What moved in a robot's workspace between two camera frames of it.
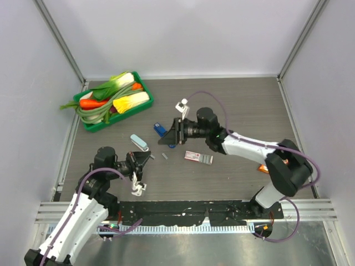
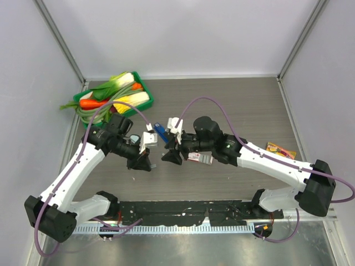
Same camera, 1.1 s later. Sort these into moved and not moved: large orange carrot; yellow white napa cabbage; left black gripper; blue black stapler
Moved: left black gripper
Not moved: blue black stapler; yellow white napa cabbage; large orange carrot
